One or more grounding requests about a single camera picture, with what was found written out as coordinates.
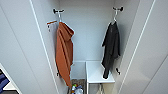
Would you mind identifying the white wardrobe cabinet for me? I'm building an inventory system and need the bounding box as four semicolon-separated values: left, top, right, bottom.
29;0;157;94

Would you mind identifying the white wardrobe door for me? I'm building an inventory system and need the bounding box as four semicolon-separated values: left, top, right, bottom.
0;0;54;94
118;0;168;94

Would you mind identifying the orange hooded garment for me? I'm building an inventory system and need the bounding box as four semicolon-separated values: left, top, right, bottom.
54;21;76;89

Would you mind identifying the black wardrobe hook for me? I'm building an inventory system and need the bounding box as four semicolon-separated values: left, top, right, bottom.
112;6;125;13
52;7;66;15

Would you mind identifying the black garment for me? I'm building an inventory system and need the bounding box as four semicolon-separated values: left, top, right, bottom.
100;21;122;80

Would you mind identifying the white plastic bottle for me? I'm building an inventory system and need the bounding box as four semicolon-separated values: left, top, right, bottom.
75;85;85;94

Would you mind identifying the bottle with yellow green cap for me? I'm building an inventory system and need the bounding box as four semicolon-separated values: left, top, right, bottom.
69;83;77;94

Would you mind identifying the blue cloth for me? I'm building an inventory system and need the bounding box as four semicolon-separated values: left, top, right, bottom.
0;71;10;91

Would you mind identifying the small black wall hook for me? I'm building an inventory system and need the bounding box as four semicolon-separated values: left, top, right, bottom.
114;67;121;75

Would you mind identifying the white inner wardrobe shelf box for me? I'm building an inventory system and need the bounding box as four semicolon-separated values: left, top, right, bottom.
85;60;116;94

